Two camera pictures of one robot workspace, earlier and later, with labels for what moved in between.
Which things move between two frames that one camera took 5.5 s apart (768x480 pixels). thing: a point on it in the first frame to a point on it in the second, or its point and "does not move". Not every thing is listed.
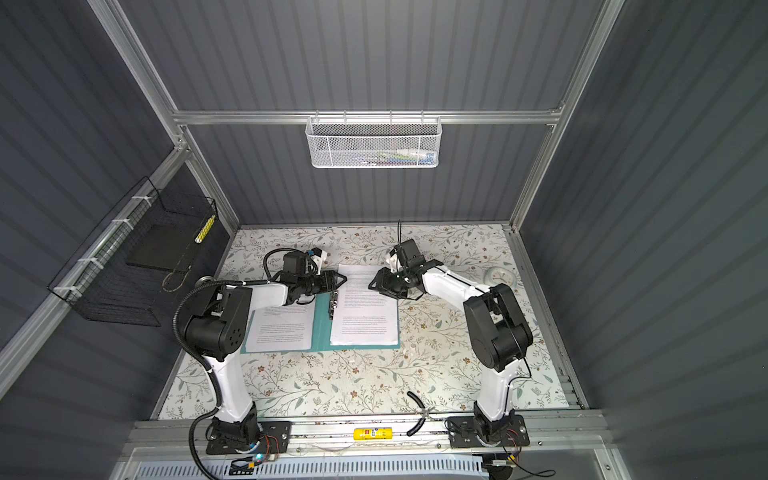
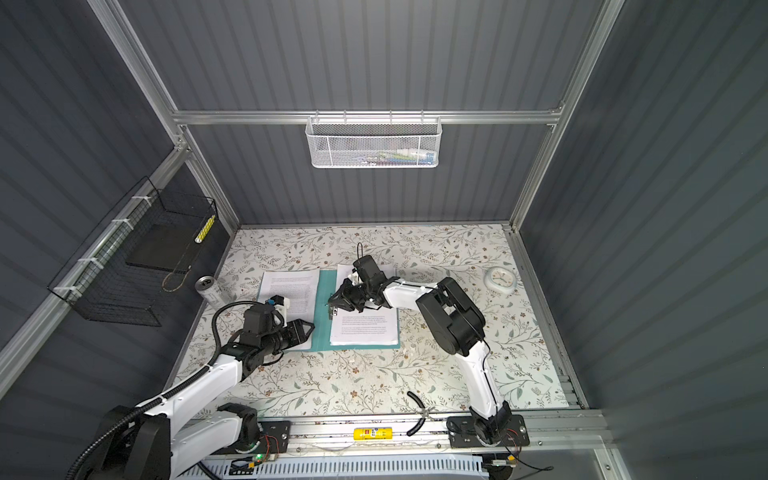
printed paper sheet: (363, 317) does not move
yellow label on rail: (373, 433) does not move
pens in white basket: (401, 157) does not move
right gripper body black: (395, 283) to (356, 297)
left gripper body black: (315, 284) to (291, 335)
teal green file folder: (323, 336) does not move
